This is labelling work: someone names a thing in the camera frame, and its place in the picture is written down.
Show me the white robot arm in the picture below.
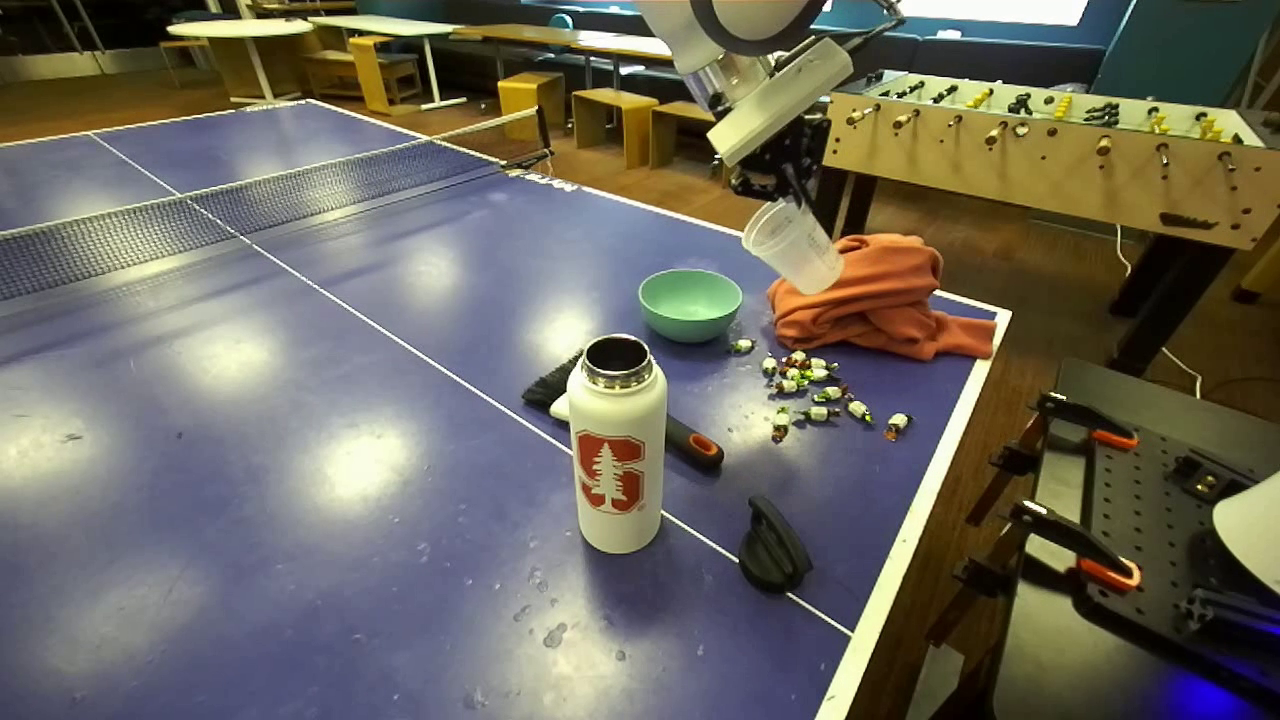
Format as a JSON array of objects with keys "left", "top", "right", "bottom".
[{"left": 636, "top": 0, "right": 852, "bottom": 205}]

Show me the teal green bowl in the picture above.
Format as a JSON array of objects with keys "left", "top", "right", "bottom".
[{"left": 636, "top": 267, "right": 744, "bottom": 342}]

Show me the wooden foosball table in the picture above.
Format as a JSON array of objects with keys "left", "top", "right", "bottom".
[{"left": 824, "top": 72, "right": 1280, "bottom": 377}]

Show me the table tennis net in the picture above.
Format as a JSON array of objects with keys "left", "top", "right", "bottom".
[{"left": 0, "top": 104, "right": 553, "bottom": 301}]

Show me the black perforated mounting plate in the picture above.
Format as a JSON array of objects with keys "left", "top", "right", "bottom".
[{"left": 1081, "top": 430, "right": 1280, "bottom": 684}]

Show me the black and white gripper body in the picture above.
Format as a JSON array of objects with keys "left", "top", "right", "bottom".
[{"left": 688, "top": 34, "right": 852, "bottom": 162}]

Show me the small black object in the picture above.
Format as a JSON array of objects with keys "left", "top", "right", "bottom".
[{"left": 742, "top": 494, "right": 812, "bottom": 590}]

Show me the orange cloth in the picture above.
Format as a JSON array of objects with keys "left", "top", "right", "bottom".
[{"left": 768, "top": 230, "right": 998, "bottom": 359}]

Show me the clear plastic cup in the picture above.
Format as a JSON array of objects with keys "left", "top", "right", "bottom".
[{"left": 742, "top": 198, "right": 839, "bottom": 293}]

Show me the yellow wooden stool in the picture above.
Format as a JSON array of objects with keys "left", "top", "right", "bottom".
[{"left": 495, "top": 72, "right": 567, "bottom": 130}]

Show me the orange handled clamp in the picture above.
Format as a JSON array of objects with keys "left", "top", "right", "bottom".
[
  {"left": 1011, "top": 498, "right": 1145, "bottom": 595},
  {"left": 1035, "top": 392, "right": 1142, "bottom": 451}
]

